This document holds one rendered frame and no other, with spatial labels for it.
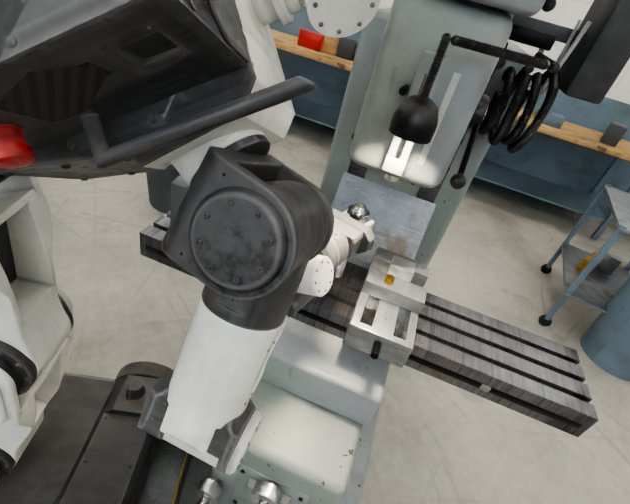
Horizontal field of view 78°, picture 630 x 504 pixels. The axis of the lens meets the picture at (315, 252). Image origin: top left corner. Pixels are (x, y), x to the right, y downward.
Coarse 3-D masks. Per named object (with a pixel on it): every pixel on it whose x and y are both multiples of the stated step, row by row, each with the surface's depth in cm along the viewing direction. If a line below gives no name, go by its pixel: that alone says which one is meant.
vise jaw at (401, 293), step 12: (372, 276) 96; (384, 276) 97; (372, 288) 95; (384, 288) 94; (396, 288) 95; (408, 288) 96; (420, 288) 97; (384, 300) 96; (396, 300) 95; (408, 300) 94; (420, 300) 93
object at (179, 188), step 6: (174, 180) 96; (180, 180) 97; (174, 186) 95; (180, 186) 95; (186, 186) 95; (174, 192) 96; (180, 192) 96; (186, 192) 96; (174, 198) 97; (180, 198) 97; (174, 204) 98; (180, 204) 98; (174, 210) 99
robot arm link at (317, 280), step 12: (324, 252) 66; (336, 252) 68; (312, 264) 59; (324, 264) 61; (336, 264) 69; (312, 276) 58; (324, 276) 61; (300, 288) 60; (312, 288) 59; (324, 288) 62; (300, 300) 65; (288, 312) 64
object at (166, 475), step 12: (168, 444) 116; (156, 456) 113; (168, 456) 113; (180, 456) 114; (156, 468) 110; (168, 468) 111; (180, 468) 112; (156, 480) 108; (168, 480) 109; (180, 480) 114; (144, 492) 105; (156, 492) 106; (168, 492) 106; (180, 492) 121
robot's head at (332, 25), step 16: (288, 0) 36; (304, 0) 35; (320, 0) 33; (336, 0) 34; (352, 0) 34; (368, 0) 34; (288, 16) 37; (320, 16) 35; (336, 16) 35; (352, 16) 35; (368, 16) 36; (320, 32) 36; (336, 32) 37; (352, 32) 37
